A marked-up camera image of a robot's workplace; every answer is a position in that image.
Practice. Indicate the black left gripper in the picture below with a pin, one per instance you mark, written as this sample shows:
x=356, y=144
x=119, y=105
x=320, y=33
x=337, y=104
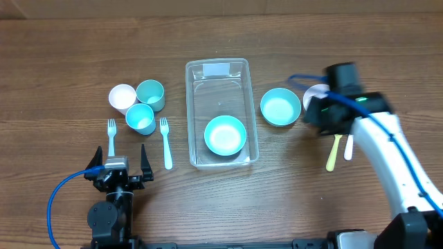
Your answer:
x=138, y=182

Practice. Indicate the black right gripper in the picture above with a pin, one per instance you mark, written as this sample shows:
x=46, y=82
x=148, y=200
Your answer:
x=311, y=117

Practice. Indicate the white bowl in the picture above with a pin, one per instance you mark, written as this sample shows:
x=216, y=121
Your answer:
x=317, y=91

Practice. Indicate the teal bowl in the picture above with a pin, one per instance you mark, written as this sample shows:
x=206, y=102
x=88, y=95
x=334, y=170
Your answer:
x=280, y=107

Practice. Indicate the blue bowl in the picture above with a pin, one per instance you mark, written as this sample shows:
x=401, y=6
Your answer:
x=225, y=135

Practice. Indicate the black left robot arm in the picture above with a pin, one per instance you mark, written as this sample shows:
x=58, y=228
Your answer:
x=111, y=221

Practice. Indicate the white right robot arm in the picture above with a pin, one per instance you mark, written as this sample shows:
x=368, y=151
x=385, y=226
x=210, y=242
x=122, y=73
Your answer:
x=415, y=203

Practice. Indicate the clear plastic container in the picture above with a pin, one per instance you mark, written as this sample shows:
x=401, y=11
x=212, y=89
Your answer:
x=219, y=87

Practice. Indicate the light blue fork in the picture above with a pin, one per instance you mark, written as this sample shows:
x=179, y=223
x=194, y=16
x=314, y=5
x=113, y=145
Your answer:
x=111, y=132

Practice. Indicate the white spoon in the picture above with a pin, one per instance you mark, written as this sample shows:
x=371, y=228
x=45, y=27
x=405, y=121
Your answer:
x=349, y=148

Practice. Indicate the yellow fork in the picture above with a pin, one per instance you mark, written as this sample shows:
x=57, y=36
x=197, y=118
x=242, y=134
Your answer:
x=331, y=161

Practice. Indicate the blue cup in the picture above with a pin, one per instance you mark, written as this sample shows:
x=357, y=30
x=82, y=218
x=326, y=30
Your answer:
x=140, y=117

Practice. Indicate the white fork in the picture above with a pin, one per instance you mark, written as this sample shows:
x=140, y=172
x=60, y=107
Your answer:
x=164, y=128

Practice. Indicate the white cup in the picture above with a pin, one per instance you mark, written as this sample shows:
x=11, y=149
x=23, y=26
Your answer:
x=122, y=97

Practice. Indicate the green cup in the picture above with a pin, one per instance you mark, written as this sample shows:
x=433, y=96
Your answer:
x=152, y=93

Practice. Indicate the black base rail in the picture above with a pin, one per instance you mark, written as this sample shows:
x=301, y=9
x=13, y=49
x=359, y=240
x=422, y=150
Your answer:
x=294, y=244

